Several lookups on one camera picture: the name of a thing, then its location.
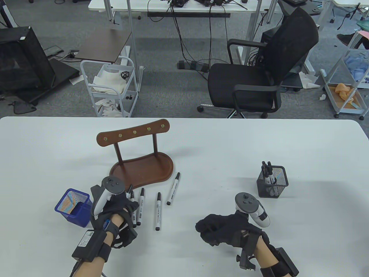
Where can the person's left hand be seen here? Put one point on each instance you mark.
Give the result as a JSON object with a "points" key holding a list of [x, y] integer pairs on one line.
{"points": [[118, 206]]}

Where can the person's right hand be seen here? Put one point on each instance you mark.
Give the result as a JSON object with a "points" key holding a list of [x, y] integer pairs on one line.
{"points": [[225, 228]]}

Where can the grey white hand controller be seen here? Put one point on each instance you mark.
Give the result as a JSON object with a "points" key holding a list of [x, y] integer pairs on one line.
{"points": [[113, 184], [246, 202]]}

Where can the black forearm battery box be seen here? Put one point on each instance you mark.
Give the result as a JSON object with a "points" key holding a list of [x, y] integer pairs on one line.
{"points": [[288, 261], [88, 245]]}

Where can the person's left forearm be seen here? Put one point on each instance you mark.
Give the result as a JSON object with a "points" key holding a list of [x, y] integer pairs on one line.
{"points": [[92, 267]]}

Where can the brown wooden hook stand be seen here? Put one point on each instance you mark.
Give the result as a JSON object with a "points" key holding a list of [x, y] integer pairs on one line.
{"points": [[141, 170]]}

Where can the blue mesh pen holder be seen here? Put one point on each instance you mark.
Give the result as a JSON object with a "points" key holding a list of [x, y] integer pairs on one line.
{"points": [[69, 207]]}

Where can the black mesh pen holder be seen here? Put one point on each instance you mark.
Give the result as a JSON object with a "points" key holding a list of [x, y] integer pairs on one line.
{"points": [[278, 187]]}

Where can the white rolling cart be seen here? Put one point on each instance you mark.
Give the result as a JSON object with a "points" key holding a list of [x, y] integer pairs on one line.
{"points": [[328, 92], [126, 108]]}

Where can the white scribbled paper sheets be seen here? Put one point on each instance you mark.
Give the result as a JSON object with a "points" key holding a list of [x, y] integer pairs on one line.
{"points": [[108, 108]]}

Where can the white crumpled paper sheet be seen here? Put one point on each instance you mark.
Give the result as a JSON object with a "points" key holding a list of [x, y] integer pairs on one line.
{"points": [[109, 80]]}

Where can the small black round object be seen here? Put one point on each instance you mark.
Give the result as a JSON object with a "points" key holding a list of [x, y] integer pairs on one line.
{"points": [[124, 75]]}

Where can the white floor paper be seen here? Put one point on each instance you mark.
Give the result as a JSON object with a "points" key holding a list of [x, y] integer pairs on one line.
{"points": [[308, 80], [76, 80]]}

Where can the black triangular floor object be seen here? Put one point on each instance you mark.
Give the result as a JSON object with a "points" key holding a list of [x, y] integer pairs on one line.
{"points": [[24, 109]]}

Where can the black mesh office chair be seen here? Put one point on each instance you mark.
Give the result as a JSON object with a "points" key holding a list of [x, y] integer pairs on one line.
{"points": [[239, 86]]}

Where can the black floor platform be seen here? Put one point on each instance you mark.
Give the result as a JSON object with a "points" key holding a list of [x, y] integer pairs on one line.
{"points": [[65, 70]]}

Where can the black floor power strip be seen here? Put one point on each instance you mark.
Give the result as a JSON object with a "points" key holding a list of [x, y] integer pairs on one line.
{"points": [[191, 65]]}

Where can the brown side table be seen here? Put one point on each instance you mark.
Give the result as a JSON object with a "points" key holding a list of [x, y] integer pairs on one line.
{"points": [[103, 44]]}

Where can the white crumpled tissue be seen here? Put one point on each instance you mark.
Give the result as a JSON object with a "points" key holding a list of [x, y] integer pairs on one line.
{"points": [[322, 97]]}

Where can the black mesh box cabinet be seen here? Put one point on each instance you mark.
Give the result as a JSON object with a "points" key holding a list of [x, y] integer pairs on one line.
{"points": [[20, 60]]}

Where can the orange cloth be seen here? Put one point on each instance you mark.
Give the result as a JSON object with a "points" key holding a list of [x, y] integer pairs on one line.
{"points": [[343, 91]]}

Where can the black computer tower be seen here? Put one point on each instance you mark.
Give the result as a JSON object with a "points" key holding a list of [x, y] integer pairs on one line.
{"points": [[266, 36]]}

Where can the white office desk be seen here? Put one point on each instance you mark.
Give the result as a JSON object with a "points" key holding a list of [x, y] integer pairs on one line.
{"points": [[129, 5]]}

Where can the light blue cloth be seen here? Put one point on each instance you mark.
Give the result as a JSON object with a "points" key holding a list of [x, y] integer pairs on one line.
{"points": [[356, 67]]}

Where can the black headset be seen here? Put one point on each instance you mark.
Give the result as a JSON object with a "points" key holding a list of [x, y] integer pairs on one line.
{"points": [[178, 3]]}

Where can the teal cloth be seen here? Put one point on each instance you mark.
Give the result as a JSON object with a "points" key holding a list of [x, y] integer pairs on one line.
{"points": [[361, 24]]}

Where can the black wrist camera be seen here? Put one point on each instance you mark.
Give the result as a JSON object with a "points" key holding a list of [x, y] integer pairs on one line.
{"points": [[247, 259], [126, 236]]}

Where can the silver metal post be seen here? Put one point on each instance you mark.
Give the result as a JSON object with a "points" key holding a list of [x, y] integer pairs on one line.
{"points": [[132, 43]]}

